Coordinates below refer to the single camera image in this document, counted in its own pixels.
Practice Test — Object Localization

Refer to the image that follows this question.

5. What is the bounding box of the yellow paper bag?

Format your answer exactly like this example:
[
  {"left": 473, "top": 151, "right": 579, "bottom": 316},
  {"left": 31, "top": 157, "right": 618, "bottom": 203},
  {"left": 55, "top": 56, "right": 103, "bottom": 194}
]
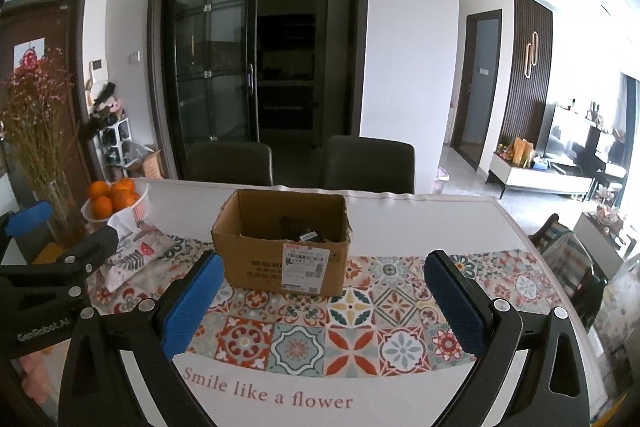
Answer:
[{"left": 511, "top": 137, "right": 535, "bottom": 168}]

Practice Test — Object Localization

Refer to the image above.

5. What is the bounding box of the glass vase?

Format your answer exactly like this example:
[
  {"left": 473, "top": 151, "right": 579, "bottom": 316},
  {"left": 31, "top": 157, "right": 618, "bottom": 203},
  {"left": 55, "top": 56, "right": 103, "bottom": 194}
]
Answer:
[{"left": 32, "top": 172, "right": 88, "bottom": 248}]

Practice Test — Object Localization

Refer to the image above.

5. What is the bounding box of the dark interior door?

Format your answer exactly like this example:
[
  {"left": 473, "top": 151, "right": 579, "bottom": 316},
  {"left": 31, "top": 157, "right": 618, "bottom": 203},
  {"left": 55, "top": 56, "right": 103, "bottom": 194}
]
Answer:
[{"left": 450, "top": 9, "right": 503, "bottom": 172}]

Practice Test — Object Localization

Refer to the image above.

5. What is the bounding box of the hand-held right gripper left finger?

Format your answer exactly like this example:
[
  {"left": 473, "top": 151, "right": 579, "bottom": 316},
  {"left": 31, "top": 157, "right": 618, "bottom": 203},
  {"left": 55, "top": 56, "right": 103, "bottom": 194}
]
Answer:
[{"left": 59, "top": 251, "right": 224, "bottom": 427}]

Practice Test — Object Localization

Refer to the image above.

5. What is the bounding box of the dark dining chair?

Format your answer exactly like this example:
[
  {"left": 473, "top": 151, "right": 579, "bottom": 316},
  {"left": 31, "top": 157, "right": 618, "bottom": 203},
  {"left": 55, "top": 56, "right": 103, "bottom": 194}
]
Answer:
[
  {"left": 186, "top": 142, "right": 274, "bottom": 186},
  {"left": 320, "top": 135, "right": 416, "bottom": 194}
]

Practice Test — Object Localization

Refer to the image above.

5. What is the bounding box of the red door decoration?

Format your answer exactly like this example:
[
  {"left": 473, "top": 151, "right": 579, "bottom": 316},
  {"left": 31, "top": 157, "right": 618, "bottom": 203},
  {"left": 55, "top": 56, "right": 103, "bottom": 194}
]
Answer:
[{"left": 14, "top": 38, "right": 48, "bottom": 72}]

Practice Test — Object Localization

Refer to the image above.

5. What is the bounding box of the white tv cabinet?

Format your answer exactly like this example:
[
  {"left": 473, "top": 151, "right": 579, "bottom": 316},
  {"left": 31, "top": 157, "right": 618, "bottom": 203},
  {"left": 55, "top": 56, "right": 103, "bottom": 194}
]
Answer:
[{"left": 487, "top": 152, "right": 593, "bottom": 200}]

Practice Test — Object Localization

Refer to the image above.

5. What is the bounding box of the television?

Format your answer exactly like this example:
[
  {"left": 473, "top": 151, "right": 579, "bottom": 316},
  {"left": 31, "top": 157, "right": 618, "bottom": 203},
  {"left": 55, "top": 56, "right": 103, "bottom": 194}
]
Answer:
[{"left": 545, "top": 104, "right": 601, "bottom": 168}]

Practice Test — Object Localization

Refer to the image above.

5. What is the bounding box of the vase with dried flowers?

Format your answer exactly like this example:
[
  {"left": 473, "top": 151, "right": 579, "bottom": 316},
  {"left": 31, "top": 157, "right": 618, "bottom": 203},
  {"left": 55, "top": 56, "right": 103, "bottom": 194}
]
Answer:
[{"left": 0, "top": 0, "right": 93, "bottom": 218}]

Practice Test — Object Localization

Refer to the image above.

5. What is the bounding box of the brown cardboard box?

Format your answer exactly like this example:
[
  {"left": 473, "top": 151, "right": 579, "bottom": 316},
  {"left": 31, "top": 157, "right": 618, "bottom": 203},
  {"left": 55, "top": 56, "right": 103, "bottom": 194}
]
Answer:
[{"left": 211, "top": 188, "right": 351, "bottom": 297}]

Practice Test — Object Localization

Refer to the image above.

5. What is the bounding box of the white plastic fruit basket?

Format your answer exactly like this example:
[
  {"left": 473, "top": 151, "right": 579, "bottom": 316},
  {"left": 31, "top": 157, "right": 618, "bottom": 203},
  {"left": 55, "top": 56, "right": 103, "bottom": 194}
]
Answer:
[{"left": 81, "top": 179, "right": 151, "bottom": 235}]

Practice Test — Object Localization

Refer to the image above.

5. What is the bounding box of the leaf-print fabric tissue box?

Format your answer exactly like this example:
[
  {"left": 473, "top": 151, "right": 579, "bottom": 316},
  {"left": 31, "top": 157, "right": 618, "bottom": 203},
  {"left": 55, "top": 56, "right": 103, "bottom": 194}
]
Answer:
[{"left": 90, "top": 227, "right": 188, "bottom": 305}]

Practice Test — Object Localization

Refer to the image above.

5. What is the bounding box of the dark slatted wall panel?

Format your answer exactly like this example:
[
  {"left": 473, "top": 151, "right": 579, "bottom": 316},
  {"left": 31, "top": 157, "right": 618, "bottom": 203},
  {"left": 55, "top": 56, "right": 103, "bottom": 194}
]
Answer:
[{"left": 500, "top": 0, "right": 555, "bottom": 152}]

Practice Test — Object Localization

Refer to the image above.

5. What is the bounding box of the white tile-pattern tablecloth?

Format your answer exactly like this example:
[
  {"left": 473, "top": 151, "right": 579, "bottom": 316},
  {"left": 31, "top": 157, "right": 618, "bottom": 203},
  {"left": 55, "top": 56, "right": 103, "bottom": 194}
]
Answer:
[{"left": 30, "top": 178, "right": 608, "bottom": 427}]

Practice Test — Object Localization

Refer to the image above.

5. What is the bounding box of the small floor cardboard box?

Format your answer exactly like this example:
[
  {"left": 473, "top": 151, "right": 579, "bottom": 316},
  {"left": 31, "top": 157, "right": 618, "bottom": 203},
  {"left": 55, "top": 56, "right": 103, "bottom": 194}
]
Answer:
[{"left": 141, "top": 150, "right": 163, "bottom": 179}]

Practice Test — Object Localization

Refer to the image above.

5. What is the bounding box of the striped blanket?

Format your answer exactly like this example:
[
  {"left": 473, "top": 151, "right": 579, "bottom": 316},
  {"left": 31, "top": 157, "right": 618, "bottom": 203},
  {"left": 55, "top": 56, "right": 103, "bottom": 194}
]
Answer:
[{"left": 542, "top": 227, "right": 596, "bottom": 288}]

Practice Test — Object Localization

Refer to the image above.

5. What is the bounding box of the gold wall ornament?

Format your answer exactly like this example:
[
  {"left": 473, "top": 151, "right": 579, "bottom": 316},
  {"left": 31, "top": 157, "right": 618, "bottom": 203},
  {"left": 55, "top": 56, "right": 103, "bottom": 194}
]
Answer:
[{"left": 524, "top": 32, "right": 539, "bottom": 80}]

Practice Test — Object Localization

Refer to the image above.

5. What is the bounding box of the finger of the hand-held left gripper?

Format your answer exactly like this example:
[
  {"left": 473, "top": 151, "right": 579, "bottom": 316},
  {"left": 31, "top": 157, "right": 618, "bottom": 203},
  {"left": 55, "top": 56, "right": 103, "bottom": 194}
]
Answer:
[
  {"left": 0, "top": 226, "right": 120, "bottom": 303},
  {"left": 0, "top": 201, "right": 53, "bottom": 253}
]

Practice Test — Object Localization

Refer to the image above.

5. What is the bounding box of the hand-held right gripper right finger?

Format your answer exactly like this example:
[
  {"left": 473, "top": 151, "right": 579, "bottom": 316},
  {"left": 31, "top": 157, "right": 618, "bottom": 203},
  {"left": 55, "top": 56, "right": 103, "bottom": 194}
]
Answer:
[{"left": 424, "top": 249, "right": 591, "bottom": 427}]

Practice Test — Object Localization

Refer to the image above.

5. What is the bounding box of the dark grey bag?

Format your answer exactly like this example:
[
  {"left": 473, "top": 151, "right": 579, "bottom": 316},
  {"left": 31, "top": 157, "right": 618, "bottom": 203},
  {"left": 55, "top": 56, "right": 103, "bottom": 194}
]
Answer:
[{"left": 122, "top": 142, "right": 153, "bottom": 168}]

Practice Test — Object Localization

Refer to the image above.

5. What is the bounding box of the white cube shelf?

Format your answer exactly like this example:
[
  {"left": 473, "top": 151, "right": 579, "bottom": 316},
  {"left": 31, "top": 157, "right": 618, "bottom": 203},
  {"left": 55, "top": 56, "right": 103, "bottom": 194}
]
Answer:
[{"left": 97, "top": 118, "right": 132, "bottom": 168}]

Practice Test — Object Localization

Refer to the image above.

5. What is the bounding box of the dried flower bunch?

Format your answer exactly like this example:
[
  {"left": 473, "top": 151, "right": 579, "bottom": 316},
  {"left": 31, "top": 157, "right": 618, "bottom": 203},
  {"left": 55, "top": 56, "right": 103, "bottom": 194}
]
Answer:
[{"left": 0, "top": 49, "right": 81, "bottom": 208}]

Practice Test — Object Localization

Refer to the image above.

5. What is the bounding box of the pile of dark items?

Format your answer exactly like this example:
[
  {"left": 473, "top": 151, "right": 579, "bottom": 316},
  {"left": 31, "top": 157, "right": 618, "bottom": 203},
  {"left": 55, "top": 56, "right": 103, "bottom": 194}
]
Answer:
[{"left": 90, "top": 82, "right": 126, "bottom": 122}]

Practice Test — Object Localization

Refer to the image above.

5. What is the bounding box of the dark glass sliding door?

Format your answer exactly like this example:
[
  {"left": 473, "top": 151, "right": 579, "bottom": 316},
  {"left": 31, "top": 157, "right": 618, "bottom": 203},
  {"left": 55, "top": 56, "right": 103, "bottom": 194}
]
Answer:
[{"left": 147, "top": 0, "right": 376, "bottom": 180}]

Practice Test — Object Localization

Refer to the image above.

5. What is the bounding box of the white tissue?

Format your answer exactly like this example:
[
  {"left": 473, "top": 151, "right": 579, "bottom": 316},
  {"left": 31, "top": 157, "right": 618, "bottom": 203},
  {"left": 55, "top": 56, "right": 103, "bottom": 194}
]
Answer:
[{"left": 106, "top": 211, "right": 136, "bottom": 240}]

